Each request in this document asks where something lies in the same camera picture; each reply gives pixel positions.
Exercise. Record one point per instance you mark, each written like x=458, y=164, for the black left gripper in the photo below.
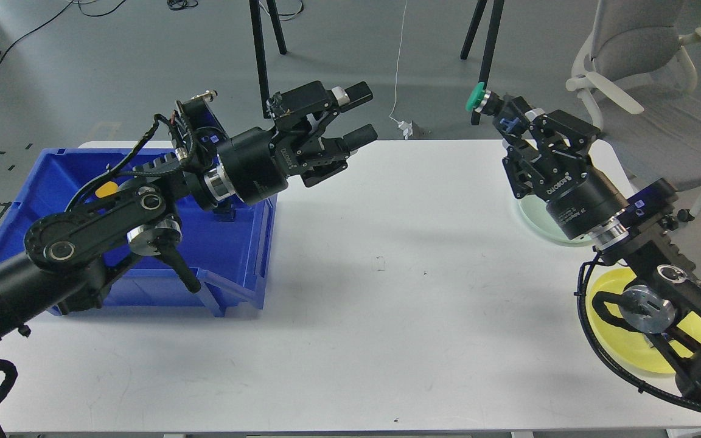
x=256, y=165

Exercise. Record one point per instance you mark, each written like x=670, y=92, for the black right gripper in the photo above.
x=547, y=156

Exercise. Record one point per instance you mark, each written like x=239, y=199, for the green push button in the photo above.
x=225, y=211
x=507, y=119

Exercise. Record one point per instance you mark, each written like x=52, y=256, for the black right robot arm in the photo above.
x=638, y=280

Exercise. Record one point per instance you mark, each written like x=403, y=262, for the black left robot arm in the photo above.
x=72, y=258

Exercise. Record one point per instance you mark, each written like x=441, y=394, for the light green plate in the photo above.
x=534, y=213

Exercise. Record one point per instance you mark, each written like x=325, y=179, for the yellow plate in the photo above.
x=633, y=350

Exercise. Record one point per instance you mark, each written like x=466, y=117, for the grey office chair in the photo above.
x=636, y=80

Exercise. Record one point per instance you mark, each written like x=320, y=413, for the black tripod left legs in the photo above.
x=259, y=46

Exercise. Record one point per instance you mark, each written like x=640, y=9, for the black tripod legs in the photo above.
x=491, y=38
x=259, y=46

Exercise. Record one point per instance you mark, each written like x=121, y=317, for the black tripod right legs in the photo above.
x=491, y=38

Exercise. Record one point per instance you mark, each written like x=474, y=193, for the blue plastic bin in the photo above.
x=230, y=258

